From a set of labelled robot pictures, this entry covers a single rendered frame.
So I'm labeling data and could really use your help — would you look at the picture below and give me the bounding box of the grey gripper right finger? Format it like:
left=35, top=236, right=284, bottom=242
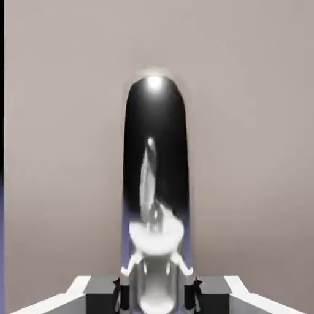
left=184, top=275, right=305, bottom=314

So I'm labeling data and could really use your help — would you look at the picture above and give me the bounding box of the taupe painted cabinet door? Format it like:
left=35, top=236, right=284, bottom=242
left=3, top=0, right=314, bottom=314

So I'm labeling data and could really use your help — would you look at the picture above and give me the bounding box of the shiny dark curved metal handle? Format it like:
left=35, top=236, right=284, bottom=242
left=119, top=69, right=195, bottom=314

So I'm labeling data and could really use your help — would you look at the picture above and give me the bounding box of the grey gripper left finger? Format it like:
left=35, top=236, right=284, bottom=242
left=9, top=275, right=130, bottom=314

